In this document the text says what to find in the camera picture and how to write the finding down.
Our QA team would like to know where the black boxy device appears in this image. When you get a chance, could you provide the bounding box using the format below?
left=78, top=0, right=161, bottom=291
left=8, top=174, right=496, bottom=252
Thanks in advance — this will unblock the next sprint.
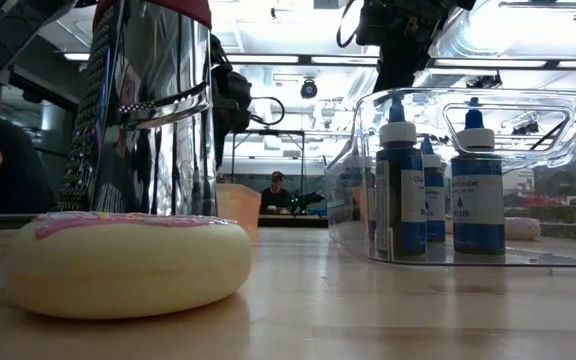
left=466, top=73, right=502, bottom=92

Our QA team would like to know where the black horizontal crossbar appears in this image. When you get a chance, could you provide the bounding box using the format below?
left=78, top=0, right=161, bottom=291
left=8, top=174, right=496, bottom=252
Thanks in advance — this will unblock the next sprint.
left=217, top=53, right=576, bottom=70

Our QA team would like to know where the clear plastic bin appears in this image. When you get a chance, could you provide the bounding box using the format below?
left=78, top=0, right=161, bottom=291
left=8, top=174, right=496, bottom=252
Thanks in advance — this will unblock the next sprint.
left=325, top=88, right=576, bottom=268

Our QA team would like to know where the shiny metal box grater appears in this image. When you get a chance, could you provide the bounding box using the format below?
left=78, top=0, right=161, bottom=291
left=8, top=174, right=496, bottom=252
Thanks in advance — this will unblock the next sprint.
left=57, top=0, right=218, bottom=217

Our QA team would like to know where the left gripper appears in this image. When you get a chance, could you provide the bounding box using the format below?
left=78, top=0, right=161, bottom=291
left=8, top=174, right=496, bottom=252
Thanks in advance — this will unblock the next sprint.
left=211, top=33, right=254, bottom=170

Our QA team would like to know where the black dome camera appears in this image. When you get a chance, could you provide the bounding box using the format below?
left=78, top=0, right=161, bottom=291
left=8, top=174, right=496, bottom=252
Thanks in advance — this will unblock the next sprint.
left=299, top=78, right=319, bottom=100

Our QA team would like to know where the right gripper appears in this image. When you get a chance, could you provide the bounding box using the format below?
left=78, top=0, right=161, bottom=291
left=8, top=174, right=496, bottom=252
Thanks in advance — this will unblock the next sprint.
left=356, top=0, right=474, bottom=94

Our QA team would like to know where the grey track fixture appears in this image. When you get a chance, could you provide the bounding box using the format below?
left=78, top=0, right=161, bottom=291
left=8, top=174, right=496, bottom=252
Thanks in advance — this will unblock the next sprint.
left=497, top=0, right=576, bottom=22

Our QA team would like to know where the blue food colouring bottle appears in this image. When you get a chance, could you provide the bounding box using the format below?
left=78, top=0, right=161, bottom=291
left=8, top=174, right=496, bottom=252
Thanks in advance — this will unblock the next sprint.
left=450, top=96, right=507, bottom=255
left=374, top=94, right=428, bottom=256
left=420, top=134, right=445, bottom=245

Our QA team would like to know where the person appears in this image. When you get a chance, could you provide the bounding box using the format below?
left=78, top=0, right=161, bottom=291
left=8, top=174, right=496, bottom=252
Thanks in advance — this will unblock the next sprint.
left=259, top=170, right=293, bottom=216
left=0, top=114, right=55, bottom=216

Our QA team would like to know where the pink frosted toy donut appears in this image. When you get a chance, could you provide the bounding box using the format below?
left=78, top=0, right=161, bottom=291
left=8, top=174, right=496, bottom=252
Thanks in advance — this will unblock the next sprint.
left=6, top=210, right=253, bottom=321

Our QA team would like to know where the black metal rig frame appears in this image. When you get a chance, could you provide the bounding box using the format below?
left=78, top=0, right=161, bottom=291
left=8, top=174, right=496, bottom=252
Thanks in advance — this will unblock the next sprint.
left=229, top=128, right=307, bottom=191

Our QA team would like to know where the white frosted toy donut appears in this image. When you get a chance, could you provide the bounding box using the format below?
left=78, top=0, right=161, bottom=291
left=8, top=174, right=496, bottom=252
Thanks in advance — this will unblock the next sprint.
left=505, top=216, right=542, bottom=242

